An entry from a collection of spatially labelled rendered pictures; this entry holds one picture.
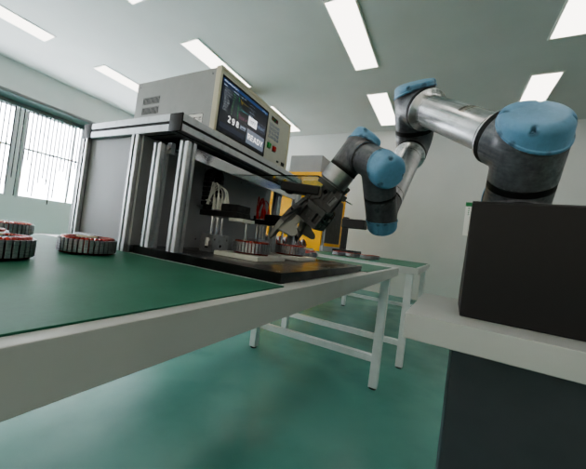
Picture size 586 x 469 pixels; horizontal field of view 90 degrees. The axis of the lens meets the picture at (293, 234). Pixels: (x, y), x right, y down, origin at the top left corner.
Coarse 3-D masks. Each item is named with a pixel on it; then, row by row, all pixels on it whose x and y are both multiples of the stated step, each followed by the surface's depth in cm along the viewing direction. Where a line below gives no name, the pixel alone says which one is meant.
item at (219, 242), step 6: (204, 234) 90; (210, 234) 88; (216, 234) 89; (204, 240) 89; (210, 240) 88; (216, 240) 89; (222, 240) 92; (228, 240) 94; (204, 246) 89; (210, 246) 88; (216, 246) 90; (222, 246) 92
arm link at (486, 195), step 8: (488, 184) 60; (488, 192) 61; (496, 192) 59; (504, 192) 57; (512, 192) 56; (544, 192) 54; (552, 192) 55; (488, 200) 61; (496, 200) 59; (504, 200) 58; (512, 200) 57; (520, 200) 56; (528, 200) 55; (536, 200) 55; (544, 200) 55; (552, 200) 56
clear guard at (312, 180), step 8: (264, 176) 109; (272, 176) 107; (280, 176) 105; (288, 176) 103; (296, 176) 102; (304, 176) 101; (312, 176) 99; (280, 184) 122; (312, 184) 113; (320, 184) 111
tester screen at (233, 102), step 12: (228, 84) 88; (228, 96) 89; (240, 96) 94; (228, 108) 89; (240, 108) 94; (252, 108) 100; (240, 120) 95; (264, 120) 106; (228, 132) 90; (240, 132) 95
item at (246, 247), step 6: (234, 240) 84; (240, 240) 81; (246, 240) 88; (234, 246) 82; (240, 246) 81; (246, 246) 80; (252, 246) 80; (258, 246) 81; (264, 246) 82; (270, 246) 84; (240, 252) 81; (246, 252) 80; (252, 252) 80; (258, 252) 81; (264, 252) 82; (270, 252) 85
